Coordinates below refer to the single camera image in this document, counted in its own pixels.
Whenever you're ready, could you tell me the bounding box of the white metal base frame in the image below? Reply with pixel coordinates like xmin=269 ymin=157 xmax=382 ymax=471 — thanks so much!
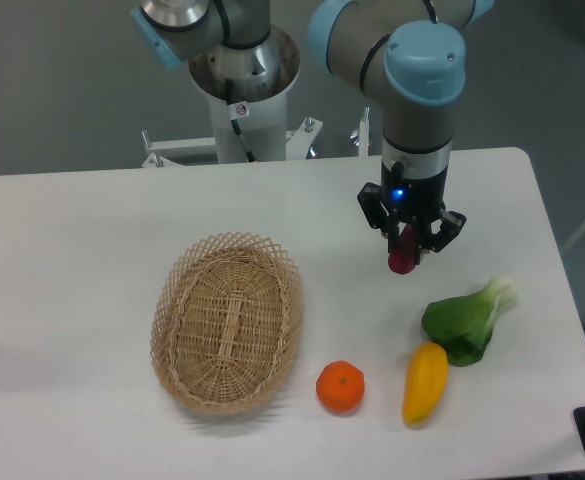
xmin=140 ymin=105 xmax=376 ymax=169

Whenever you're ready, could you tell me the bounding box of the orange mandarin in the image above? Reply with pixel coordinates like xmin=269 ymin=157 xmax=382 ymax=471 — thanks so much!
xmin=315 ymin=360 xmax=365 ymax=413

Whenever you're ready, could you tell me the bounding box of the woven wicker basket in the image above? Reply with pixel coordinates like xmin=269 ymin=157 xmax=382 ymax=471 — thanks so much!
xmin=150 ymin=232 xmax=304 ymax=416

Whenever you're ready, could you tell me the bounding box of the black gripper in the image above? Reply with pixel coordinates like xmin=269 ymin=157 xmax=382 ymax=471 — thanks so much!
xmin=357 ymin=161 xmax=467 ymax=264

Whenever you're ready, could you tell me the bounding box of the green bok choy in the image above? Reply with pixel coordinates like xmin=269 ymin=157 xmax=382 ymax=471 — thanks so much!
xmin=421 ymin=275 xmax=517 ymax=367

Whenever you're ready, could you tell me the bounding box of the purple sweet potato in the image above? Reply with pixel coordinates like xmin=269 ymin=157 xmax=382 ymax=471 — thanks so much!
xmin=388 ymin=225 xmax=417 ymax=275

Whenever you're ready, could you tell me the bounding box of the black cable on pedestal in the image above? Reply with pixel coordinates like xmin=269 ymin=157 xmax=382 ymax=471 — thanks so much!
xmin=224 ymin=79 xmax=258 ymax=164

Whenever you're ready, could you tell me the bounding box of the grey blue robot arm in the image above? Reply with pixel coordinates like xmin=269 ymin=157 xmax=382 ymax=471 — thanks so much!
xmin=131 ymin=1 xmax=490 ymax=274

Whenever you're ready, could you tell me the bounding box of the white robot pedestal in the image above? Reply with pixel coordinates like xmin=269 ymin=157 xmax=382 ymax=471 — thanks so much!
xmin=188 ymin=26 xmax=300 ymax=140

